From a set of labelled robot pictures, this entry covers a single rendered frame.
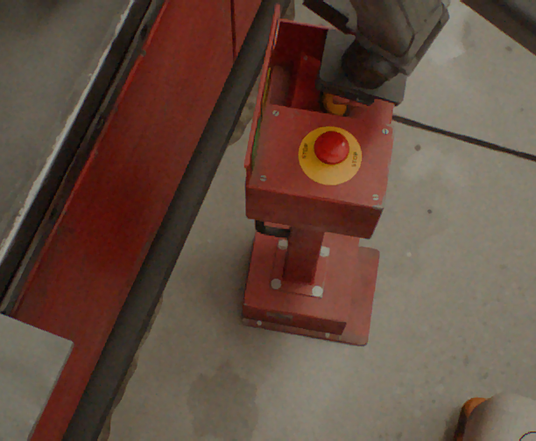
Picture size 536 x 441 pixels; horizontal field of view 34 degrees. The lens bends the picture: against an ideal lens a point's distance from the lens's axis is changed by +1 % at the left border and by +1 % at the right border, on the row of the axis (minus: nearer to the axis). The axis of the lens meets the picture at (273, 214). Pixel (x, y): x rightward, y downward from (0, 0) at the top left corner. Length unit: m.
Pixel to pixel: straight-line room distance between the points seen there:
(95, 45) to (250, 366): 0.91
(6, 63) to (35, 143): 0.10
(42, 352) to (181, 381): 1.01
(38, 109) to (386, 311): 1.00
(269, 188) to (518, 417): 0.67
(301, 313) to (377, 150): 0.66
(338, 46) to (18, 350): 0.50
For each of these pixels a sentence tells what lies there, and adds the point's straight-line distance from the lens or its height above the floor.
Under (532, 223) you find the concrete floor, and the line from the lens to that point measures 1.88.
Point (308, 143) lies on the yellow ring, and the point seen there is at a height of 0.78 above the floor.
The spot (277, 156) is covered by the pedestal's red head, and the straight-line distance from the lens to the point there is 1.00.
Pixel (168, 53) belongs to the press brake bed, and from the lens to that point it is 1.18.
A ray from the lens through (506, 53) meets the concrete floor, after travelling 2.03.
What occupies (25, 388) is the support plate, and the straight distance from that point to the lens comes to 0.73.
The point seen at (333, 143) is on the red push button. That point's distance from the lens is 0.98.
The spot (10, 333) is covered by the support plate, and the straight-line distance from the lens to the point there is 0.74.
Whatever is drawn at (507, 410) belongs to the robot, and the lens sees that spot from 1.49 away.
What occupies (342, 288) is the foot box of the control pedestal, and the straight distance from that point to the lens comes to 1.64.
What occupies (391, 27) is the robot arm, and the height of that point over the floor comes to 1.09.
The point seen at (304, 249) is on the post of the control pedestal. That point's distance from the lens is 1.43.
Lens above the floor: 1.70
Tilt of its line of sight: 71 degrees down
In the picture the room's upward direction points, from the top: 3 degrees clockwise
